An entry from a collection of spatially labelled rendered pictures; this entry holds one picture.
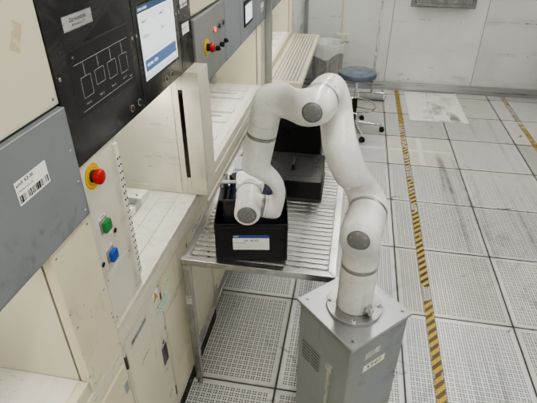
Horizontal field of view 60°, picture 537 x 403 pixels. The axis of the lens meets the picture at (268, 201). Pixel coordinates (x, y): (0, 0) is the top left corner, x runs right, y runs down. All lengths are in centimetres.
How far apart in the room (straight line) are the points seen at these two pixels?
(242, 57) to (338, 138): 205
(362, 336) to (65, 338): 87
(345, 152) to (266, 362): 142
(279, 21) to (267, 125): 343
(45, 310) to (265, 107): 76
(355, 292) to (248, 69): 209
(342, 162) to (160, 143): 90
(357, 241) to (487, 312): 170
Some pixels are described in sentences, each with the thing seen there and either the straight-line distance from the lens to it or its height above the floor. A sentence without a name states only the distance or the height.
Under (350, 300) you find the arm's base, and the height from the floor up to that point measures 84.
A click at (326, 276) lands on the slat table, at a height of 76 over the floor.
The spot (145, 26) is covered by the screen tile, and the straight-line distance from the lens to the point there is 149.
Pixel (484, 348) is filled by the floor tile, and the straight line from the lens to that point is 274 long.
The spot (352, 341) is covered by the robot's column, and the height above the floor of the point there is 76.
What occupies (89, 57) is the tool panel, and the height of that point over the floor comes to 162.
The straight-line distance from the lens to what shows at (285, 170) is 220.
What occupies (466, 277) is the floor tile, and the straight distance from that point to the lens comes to 312.
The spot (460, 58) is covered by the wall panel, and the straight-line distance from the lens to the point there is 604.
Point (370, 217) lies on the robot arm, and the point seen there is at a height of 118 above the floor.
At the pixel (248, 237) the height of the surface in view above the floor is 87.
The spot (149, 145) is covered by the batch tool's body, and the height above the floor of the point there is 108.
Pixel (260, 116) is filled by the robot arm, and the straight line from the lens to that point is 132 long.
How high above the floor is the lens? 192
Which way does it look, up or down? 33 degrees down
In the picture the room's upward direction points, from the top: straight up
